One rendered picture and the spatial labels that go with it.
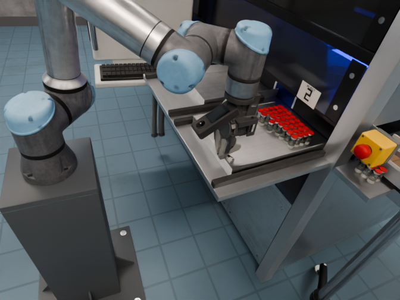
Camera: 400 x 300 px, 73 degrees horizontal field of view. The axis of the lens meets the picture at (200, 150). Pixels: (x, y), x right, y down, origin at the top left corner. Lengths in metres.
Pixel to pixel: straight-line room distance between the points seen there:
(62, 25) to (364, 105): 0.78
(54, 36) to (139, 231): 1.18
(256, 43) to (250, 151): 0.39
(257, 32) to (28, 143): 0.61
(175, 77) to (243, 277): 1.29
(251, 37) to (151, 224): 1.33
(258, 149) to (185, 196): 1.03
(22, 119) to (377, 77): 0.87
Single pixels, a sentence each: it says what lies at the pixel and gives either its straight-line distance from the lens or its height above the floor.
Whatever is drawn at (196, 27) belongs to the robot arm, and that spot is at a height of 1.25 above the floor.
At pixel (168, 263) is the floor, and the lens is 1.58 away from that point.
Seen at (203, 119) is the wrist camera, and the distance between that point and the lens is 0.66.
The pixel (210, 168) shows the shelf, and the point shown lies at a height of 0.88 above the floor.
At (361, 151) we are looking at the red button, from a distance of 0.82.
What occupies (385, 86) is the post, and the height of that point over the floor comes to 1.16.
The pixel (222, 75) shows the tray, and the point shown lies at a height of 0.88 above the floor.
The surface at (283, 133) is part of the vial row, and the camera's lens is 0.93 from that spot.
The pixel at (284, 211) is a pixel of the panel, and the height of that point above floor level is 0.54.
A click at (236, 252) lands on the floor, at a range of 1.66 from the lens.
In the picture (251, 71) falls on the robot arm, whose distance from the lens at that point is 0.60.
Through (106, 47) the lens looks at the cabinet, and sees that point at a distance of 1.50.
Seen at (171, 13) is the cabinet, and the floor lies 1.03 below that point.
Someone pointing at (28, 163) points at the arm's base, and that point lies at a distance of 0.89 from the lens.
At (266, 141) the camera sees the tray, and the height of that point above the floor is 0.88.
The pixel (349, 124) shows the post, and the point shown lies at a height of 1.02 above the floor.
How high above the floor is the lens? 1.43
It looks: 41 degrees down
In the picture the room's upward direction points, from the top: 8 degrees clockwise
